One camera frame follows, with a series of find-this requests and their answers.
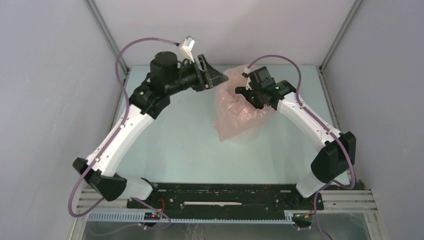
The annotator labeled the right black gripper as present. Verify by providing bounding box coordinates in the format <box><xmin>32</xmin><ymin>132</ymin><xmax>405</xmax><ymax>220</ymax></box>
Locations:
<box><xmin>233</xmin><ymin>86</ymin><xmax>265</xmax><ymax>116</ymax></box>

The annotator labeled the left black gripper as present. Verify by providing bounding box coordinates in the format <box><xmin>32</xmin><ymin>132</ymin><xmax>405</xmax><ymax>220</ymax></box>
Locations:
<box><xmin>166</xmin><ymin>54</ymin><xmax>229</xmax><ymax>96</ymax></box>

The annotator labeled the pink plastic trash bag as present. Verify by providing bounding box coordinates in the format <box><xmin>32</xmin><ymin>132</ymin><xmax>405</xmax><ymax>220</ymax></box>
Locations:
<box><xmin>213</xmin><ymin>64</ymin><xmax>276</xmax><ymax>142</ymax></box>

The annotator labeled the white plastic trash bin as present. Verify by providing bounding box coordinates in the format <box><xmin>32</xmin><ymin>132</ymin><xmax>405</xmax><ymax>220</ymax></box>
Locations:
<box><xmin>228</xmin><ymin>128</ymin><xmax>260</xmax><ymax>145</ymax></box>

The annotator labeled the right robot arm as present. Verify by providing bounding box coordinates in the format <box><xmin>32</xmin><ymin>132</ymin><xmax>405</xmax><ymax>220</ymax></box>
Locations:
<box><xmin>235</xmin><ymin>66</ymin><xmax>356</xmax><ymax>209</ymax></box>

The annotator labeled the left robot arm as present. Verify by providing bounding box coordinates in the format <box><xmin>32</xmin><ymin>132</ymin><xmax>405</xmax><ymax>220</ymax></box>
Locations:
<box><xmin>72</xmin><ymin>51</ymin><xmax>229</xmax><ymax>208</ymax></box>

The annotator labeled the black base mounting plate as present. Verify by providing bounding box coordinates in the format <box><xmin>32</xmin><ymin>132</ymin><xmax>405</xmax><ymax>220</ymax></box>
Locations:
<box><xmin>144</xmin><ymin>183</ymin><xmax>324</xmax><ymax>222</ymax></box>

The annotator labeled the small electronics board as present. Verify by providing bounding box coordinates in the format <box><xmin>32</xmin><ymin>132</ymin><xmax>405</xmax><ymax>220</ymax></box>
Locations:
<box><xmin>143</xmin><ymin>212</ymin><xmax>162</xmax><ymax>221</ymax></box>

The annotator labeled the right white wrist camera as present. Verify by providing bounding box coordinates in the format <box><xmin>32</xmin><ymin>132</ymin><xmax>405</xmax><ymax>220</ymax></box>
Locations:
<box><xmin>242</xmin><ymin>67</ymin><xmax>252</xmax><ymax>90</ymax></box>

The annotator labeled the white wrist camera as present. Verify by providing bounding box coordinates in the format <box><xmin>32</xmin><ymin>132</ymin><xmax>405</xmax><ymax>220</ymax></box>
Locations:
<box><xmin>242</xmin><ymin>67</ymin><xmax>252</xmax><ymax>90</ymax></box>
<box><xmin>176</xmin><ymin>36</ymin><xmax>196</xmax><ymax>62</ymax></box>

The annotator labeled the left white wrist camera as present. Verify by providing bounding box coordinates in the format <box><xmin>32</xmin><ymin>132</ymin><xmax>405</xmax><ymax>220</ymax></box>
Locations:
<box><xmin>176</xmin><ymin>36</ymin><xmax>196</xmax><ymax>62</ymax></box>

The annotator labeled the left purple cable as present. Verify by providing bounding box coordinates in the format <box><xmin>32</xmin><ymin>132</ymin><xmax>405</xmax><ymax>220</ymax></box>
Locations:
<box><xmin>67</xmin><ymin>37</ymin><xmax>181</xmax><ymax>238</ymax></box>

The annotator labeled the purple cable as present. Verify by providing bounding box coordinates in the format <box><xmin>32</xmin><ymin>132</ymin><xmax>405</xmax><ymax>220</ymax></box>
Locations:
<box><xmin>67</xmin><ymin>37</ymin><xmax>181</xmax><ymax>238</ymax></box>
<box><xmin>242</xmin><ymin>54</ymin><xmax>357</xmax><ymax>240</ymax></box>

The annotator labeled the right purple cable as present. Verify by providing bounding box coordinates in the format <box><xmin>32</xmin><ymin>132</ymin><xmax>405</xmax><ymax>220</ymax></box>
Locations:
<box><xmin>242</xmin><ymin>54</ymin><xmax>357</xmax><ymax>240</ymax></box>

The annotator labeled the aluminium frame rail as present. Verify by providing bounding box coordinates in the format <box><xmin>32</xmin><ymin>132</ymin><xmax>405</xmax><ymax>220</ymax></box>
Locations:
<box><xmin>77</xmin><ymin>189</ymin><xmax>377</xmax><ymax>224</ymax></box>

